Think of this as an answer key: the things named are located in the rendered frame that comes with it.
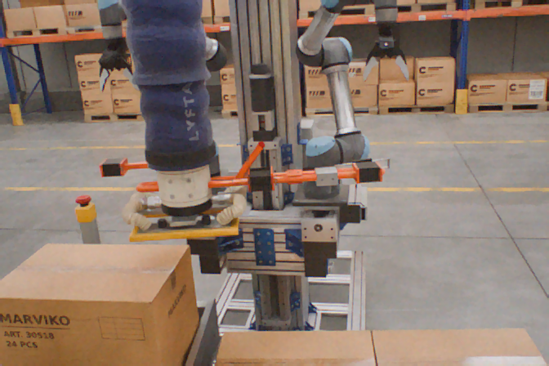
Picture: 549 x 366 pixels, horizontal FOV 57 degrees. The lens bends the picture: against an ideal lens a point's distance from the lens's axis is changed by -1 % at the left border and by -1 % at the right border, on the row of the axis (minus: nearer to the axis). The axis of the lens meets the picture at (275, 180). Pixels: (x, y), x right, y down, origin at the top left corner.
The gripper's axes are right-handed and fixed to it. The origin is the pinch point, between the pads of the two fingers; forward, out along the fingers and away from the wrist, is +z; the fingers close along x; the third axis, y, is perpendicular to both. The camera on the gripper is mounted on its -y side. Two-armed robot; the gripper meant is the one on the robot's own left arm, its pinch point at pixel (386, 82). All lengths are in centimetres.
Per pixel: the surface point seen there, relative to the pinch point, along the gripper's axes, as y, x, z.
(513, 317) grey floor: 90, -78, 152
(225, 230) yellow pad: -43, 49, 38
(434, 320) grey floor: 83, -32, 152
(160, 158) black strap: -43, 68, 14
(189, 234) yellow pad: -46, 60, 38
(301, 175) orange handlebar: -27.3, 27.4, 24.9
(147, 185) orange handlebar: -37, 76, 25
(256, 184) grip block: -31, 41, 27
